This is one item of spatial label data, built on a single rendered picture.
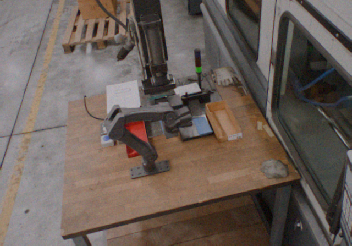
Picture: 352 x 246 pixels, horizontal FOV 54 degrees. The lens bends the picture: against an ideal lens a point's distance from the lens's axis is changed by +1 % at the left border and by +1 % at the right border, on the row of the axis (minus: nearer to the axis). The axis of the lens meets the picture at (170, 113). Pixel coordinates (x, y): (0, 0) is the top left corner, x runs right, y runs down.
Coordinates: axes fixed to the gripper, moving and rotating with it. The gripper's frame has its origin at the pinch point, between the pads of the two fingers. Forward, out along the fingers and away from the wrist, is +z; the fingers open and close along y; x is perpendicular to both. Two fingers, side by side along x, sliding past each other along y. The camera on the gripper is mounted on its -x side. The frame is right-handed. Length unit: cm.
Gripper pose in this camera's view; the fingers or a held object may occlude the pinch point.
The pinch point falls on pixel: (169, 132)
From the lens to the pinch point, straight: 176.2
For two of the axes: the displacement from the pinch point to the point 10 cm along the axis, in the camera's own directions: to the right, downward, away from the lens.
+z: -0.2, 3.1, 9.5
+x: -9.7, 2.1, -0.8
